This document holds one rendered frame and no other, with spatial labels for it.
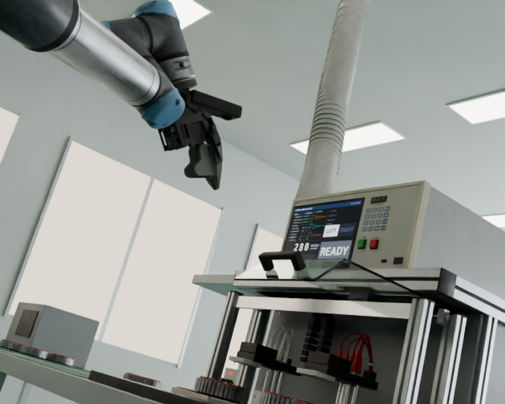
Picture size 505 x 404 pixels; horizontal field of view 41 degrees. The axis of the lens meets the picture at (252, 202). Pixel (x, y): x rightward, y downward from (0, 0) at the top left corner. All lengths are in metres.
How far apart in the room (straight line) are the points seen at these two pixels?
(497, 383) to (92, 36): 1.02
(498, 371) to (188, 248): 5.40
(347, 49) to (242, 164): 3.89
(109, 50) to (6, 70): 5.24
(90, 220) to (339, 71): 3.49
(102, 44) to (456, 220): 0.89
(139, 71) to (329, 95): 2.23
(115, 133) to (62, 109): 0.54
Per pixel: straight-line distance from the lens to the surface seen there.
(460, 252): 1.54
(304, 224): 1.69
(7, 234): 5.98
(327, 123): 3.13
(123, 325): 6.36
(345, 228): 1.57
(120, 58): 1.01
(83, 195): 6.22
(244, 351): 1.57
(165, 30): 1.26
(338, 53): 3.37
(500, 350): 1.47
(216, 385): 1.48
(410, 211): 1.45
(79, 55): 0.95
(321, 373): 1.35
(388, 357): 1.53
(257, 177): 7.22
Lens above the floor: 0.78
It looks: 17 degrees up
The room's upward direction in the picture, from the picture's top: 15 degrees clockwise
